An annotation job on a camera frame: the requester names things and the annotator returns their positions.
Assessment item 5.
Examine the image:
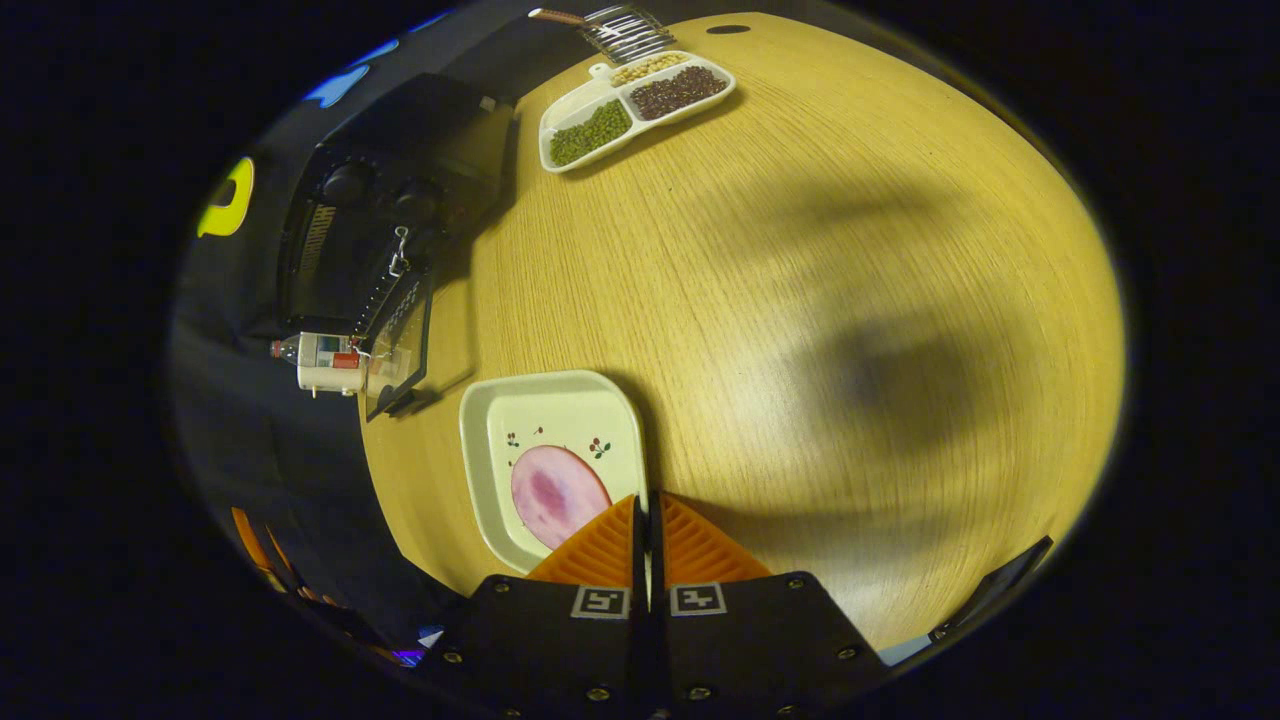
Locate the black electric oven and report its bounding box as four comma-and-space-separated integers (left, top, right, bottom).
275, 72, 516, 421

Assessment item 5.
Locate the clear bottle with red label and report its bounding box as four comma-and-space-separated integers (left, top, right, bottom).
270, 333, 366, 369

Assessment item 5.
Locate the white toaster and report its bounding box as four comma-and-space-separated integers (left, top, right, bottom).
297, 360, 411, 398

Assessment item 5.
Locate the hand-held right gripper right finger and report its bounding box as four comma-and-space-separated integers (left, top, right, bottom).
650, 490, 891, 720

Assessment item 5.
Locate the white divided dish with beans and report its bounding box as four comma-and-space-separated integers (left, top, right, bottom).
538, 50, 738, 174

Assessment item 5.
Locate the wire mesh holder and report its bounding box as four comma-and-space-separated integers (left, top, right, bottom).
575, 5, 676, 66

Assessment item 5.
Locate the cream square plate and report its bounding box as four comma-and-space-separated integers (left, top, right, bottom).
459, 370, 649, 576

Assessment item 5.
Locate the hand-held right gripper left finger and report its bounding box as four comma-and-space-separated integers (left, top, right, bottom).
425, 493, 649, 720

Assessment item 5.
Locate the pink ham slice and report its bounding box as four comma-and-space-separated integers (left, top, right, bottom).
510, 445, 613, 551

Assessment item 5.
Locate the black flat bar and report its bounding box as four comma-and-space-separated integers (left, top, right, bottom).
928, 535, 1056, 643

